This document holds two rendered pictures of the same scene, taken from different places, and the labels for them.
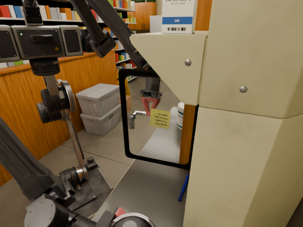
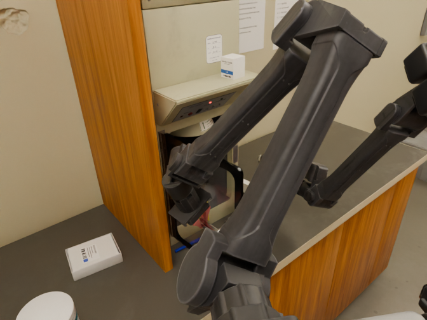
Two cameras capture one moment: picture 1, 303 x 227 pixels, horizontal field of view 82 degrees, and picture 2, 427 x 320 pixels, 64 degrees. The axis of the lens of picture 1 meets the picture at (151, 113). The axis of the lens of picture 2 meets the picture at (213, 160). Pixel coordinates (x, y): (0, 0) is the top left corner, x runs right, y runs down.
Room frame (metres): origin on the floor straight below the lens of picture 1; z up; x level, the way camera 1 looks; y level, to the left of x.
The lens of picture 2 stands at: (1.24, 0.40, 1.80)
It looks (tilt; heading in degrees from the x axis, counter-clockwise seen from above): 30 degrees down; 210
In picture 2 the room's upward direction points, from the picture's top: 2 degrees counter-clockwise
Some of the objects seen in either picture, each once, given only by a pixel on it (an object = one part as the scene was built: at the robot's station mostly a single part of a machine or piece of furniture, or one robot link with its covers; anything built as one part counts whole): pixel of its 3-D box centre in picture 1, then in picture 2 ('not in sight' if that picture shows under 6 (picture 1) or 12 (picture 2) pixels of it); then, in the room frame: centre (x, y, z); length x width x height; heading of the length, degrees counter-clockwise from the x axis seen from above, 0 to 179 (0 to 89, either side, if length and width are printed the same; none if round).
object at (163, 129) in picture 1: (158, 123); (201, 209); (0.58, -0.03, 1.19); 0.30 x 0.01 x 0.40; 73
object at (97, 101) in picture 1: (100, 99); not in sight; (2.56, 0.80, 0.49); 0.60 x 0.42 x 0.33; 158
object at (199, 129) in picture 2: not in sight; (189, 119); (0.34, -0.22, 1.34); 0.18 x 0.18 x 0.05
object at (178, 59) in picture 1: (185, 56); (211, 99); (0.41, -0.08, 1.46); 0.32 x 0.12 x 0.10; 158
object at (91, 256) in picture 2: not in sight; (94, 255); (0.71, -0.39, 0.96); 0.16 x 0.12 x 0.04; 149
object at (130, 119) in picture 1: (131, 122); not in sight; (0.60, 0.08, 1.18); 0.02 x 0.02 x 0.06; 73
